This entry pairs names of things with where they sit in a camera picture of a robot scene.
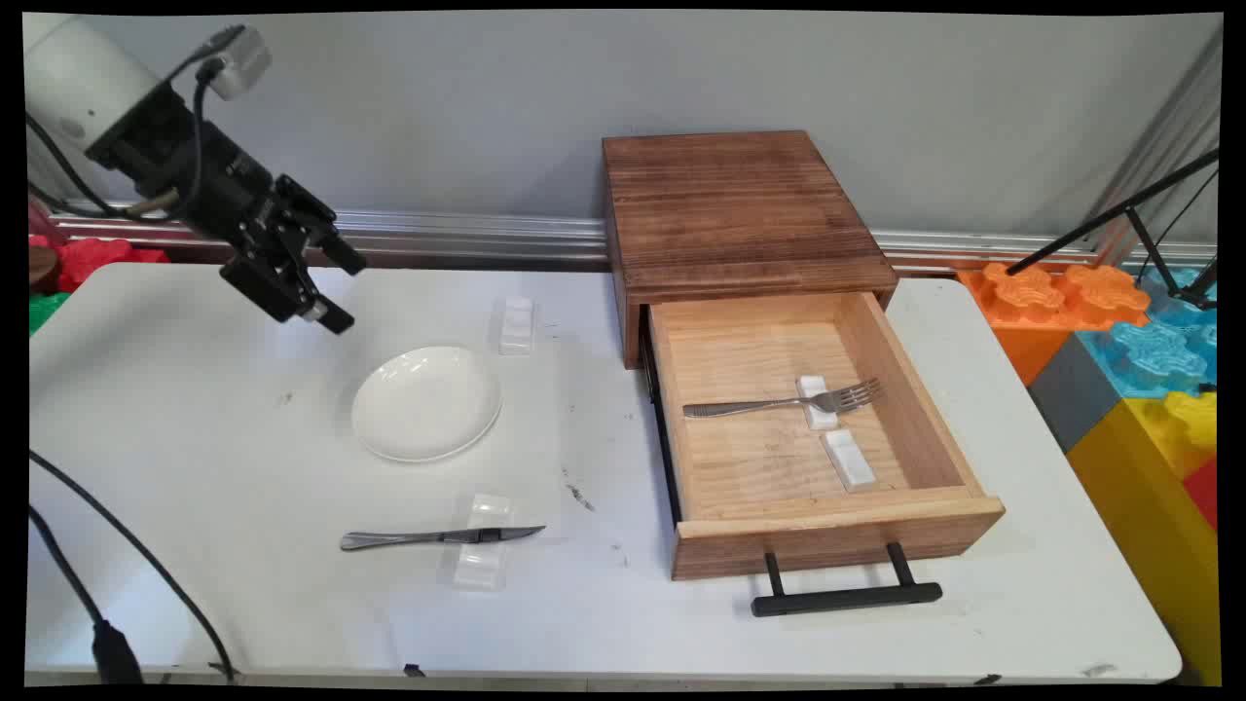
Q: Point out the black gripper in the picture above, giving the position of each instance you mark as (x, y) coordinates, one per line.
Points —
(209, 185)

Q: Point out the steel serrated knife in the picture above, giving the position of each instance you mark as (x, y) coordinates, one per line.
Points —
(409, 538)

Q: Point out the white round plate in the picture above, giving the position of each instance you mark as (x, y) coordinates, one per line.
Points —
(426, 404)

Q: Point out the large red foam block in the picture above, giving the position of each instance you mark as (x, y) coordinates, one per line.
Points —
(92, 258)

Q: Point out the white ceramic cutlery rest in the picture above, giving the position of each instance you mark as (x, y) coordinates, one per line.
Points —
(850, 461)
(479, 570)
(823, 419)
(516, 326)

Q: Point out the green foam block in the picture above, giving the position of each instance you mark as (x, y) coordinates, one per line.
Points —
(44, 313)

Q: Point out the dark wooden cabinet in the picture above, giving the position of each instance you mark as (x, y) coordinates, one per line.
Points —
(735, 204)

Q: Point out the steel fork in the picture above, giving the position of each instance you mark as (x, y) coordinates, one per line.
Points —
(750, 407)

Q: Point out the light wooden drawer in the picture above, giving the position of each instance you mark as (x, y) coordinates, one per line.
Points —
(769, 467)

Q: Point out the orange foam block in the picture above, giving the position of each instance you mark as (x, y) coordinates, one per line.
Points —
(1032, 297)

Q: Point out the grey foam block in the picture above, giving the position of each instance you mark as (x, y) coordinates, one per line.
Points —
(1076, 394)

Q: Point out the black tripod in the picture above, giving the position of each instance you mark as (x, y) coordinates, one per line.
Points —
(1129, 206)

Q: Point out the blue foam block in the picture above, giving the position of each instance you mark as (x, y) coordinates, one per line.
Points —
(1158, 350)

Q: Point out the small red foam block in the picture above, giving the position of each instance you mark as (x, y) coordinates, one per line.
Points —
(1205, 492)

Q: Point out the aluminium wall rail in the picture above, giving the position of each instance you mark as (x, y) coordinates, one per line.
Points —
(467, 239)

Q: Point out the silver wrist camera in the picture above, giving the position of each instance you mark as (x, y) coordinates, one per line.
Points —
(243, 63)

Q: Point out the aluminium diagonal post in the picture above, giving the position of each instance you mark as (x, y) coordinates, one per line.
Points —
(1168, 136)

